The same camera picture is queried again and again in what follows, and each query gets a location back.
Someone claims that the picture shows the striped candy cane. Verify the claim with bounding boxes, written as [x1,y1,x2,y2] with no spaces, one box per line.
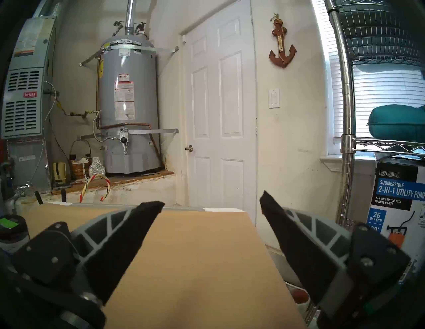
[80,174,112,203]

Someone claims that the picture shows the black lid with green tape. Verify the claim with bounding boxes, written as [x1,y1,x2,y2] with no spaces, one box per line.
[0,215,30,243]

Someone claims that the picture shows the grey water heater tank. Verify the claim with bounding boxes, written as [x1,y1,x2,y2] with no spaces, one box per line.
[99,35,163,174]

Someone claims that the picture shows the white window sill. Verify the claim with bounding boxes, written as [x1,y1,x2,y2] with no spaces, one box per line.
[320,155,377,172]

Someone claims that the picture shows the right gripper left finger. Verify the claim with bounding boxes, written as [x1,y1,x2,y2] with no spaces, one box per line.
[9,201,165,307]

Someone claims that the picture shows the white tub with orange content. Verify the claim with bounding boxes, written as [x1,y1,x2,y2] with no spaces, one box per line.
[286,282,312,319]

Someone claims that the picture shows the chrome wire shelf rack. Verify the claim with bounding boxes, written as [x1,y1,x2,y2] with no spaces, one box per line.
[304,0,425,327]

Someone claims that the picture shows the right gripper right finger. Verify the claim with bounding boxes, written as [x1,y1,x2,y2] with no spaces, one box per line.
[260,191,411,317]

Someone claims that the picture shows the yellow container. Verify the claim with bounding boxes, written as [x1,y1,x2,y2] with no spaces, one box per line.
[52,162,68,182]

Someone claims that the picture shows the wicker basket with handle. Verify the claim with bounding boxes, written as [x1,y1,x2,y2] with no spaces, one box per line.
[69,139,93,179]

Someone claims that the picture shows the brown anchor wall decoration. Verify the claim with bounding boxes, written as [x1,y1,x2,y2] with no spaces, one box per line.
[268,14,298,69]

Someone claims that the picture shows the metal flue pipe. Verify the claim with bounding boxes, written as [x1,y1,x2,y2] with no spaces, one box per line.
[125,0,137,36]

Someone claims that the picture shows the teal tufted cushion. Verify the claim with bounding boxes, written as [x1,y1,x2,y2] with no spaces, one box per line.
[367,104,425,143]

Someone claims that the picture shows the grey Bryant furnace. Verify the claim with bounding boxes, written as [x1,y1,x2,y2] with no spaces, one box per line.
[2,16,57,191]

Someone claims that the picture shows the yellow gas line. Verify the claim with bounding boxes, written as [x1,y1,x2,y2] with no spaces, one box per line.
[55,99,100,118]

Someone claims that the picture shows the metal strap round tank top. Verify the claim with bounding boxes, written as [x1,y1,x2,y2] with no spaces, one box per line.
[79,46,180,68]

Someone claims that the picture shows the crumpled aluminium foil lump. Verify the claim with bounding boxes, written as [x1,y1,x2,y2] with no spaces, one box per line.
[88,157,106,177]

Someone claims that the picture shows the white panel door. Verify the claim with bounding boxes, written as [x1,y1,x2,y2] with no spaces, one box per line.
[181,0,258,226]

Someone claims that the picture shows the white window blinds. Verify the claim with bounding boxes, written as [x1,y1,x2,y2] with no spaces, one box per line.
[312,0,425,138]

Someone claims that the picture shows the wooden platform ledge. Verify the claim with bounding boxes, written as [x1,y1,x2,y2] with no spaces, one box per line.
[51,171,175,196]

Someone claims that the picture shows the silver foil duct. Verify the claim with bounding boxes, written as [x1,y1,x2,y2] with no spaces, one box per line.
[32,0,67,19]

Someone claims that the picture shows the utility pump cardboard box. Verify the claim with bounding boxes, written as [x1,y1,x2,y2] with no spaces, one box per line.
[366,158,425,284]

